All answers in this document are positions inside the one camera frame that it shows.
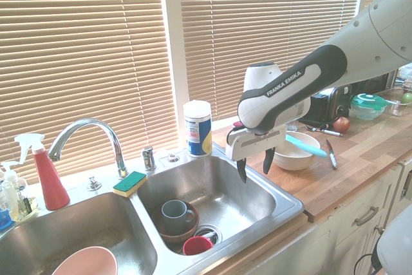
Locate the green and yellow sponge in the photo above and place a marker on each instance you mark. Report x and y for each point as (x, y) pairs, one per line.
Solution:
(130, 184)

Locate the stainless steel double sink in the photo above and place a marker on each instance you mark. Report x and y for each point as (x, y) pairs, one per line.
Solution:
(206, 191)

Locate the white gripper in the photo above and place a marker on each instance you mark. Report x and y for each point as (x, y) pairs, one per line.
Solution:
(254, 144)

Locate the red cup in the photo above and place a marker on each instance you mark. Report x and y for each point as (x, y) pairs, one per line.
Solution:
(196, 246)

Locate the glass jar with brushes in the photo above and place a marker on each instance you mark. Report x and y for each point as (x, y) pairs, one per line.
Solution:
(27, 205)

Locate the Lysol wipes canister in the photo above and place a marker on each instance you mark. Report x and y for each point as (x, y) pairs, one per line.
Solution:
(198, 133)

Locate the chrome gooseneck faucet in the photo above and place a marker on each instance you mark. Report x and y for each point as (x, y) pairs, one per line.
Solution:
(106, 133)

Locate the chrome sink hole cap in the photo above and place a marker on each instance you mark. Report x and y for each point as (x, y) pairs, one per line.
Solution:
(173, 158)

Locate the clear plastic container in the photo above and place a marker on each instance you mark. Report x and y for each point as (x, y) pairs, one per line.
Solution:
(394, 104)

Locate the clear soap pump bottle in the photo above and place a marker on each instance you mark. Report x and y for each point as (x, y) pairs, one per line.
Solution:
(9, 188)

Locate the large white bowl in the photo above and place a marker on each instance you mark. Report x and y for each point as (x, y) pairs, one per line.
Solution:
(297, 159)

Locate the metal drain strainer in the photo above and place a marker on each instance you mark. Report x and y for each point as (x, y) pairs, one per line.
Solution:
(209, 233)

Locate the red apple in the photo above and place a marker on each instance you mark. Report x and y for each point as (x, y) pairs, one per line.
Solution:
(341, 124)

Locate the white kitchen cabinet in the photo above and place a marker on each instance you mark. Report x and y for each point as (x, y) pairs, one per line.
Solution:
(351, 239)

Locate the teal lidded food container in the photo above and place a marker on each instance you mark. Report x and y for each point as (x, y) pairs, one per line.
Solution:
(368, 106)

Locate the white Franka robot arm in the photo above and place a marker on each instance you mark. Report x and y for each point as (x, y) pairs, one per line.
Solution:
(322, 69)

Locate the chrome side sprayer knob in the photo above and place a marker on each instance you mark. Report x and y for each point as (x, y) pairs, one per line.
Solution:
(93, 184)

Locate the green apple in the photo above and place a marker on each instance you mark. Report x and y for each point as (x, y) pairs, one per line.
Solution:
(407, 98)

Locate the black toaster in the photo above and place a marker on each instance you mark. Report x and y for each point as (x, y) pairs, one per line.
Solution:
(331, 102)

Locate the teal plastic knife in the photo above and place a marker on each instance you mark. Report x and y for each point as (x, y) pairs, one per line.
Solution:
(309, 147)

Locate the brown wooden bowl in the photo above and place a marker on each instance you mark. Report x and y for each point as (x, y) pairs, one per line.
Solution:
(174, 239)

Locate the blue dish soap bottle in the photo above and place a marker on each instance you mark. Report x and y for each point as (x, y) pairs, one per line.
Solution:
(4, 218)

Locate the grey mug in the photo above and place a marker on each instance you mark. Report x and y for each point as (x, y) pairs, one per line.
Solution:
(175, 217)

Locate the wide wooden window blind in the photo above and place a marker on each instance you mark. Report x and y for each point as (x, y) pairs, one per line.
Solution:
(257, 24)
(80, 62)

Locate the red spray bottle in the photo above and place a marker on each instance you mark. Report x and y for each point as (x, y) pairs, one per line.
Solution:
(51, 185)

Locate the pink bowl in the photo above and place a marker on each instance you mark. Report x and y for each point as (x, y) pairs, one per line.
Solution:
(87, 262)

